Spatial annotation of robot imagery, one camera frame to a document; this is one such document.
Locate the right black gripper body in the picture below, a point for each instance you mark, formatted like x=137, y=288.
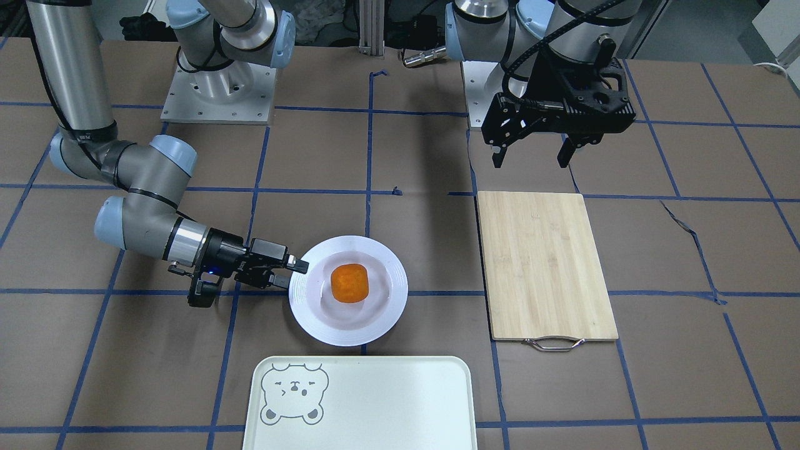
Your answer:
x=223, y=252

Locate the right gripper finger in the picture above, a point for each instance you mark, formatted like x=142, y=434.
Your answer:
x=278, y=281
x=296, y=265

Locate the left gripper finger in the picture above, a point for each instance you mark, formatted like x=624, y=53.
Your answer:
x=571, y=144
x=499, y=151

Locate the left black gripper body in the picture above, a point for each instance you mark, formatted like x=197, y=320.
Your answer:
x=545, y=84

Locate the orange fruit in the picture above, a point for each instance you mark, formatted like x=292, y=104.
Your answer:
x=350, y=283

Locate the white round plate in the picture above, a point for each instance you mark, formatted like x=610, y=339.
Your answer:
x=332, y=322

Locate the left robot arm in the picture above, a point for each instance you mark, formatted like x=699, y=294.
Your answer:
x=513, y=33

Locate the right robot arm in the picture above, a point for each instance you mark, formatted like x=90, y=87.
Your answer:
x=154, y=176

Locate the cream bear tray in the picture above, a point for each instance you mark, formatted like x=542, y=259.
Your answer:
x=361, y=402

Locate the silver metal cylinder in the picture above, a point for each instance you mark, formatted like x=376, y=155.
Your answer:
x=423, y=58

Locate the wooden cutting board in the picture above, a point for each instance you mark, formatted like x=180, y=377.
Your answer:
x=544, y=280

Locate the brown paper table mat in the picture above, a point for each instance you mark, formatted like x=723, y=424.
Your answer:
x=694, y=211

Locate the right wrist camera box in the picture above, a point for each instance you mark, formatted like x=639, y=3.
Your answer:
x=203, y=292

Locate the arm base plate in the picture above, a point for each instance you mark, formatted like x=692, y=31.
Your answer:
x=482, y=80
x=241, y=93

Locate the aluminium frame post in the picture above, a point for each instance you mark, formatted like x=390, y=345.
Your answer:
x=371, y=27

